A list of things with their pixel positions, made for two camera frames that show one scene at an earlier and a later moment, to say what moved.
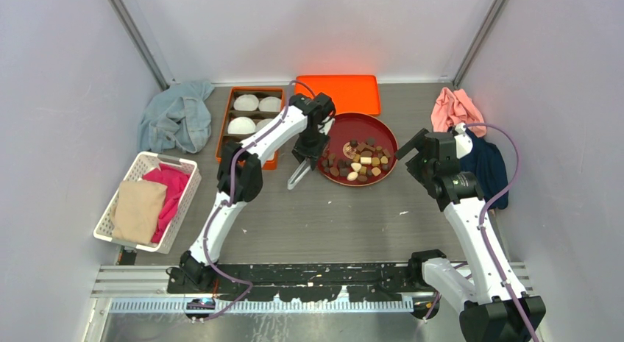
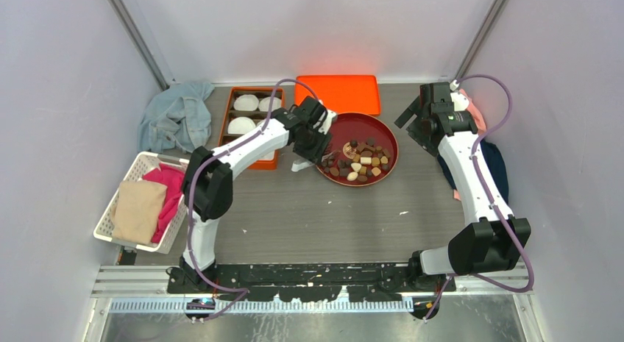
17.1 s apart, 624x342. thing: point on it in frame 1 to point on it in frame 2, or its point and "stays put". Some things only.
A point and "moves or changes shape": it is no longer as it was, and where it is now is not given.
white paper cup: [270, 104] stays put
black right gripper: [413, 143] to [425, 142]
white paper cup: [246, 102] stays put
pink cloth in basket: [175, 179] stays put
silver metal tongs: [303, 169] moves or changes shape
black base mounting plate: [300, 282] stays put
